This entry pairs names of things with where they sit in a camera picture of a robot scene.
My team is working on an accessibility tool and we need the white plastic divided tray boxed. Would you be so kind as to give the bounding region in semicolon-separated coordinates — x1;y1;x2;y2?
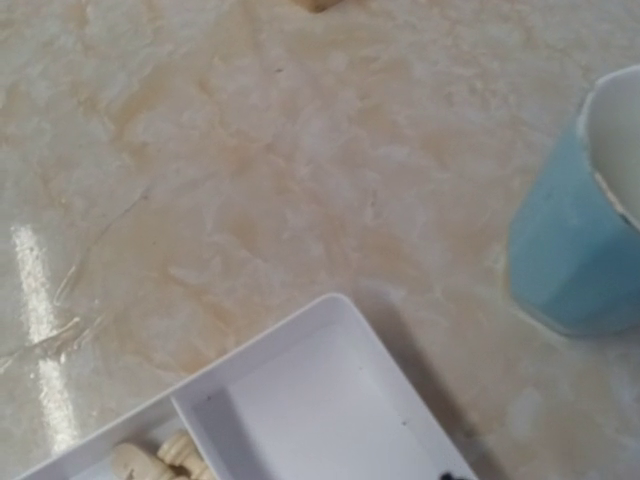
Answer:
27;294;474;479

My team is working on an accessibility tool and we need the cream chess piece in tray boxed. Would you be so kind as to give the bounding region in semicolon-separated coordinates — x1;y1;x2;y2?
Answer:
157;430;217;480
111;443;167;480

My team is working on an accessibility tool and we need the light blue mug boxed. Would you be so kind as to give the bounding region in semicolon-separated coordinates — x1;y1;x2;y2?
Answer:
508;66;639;336

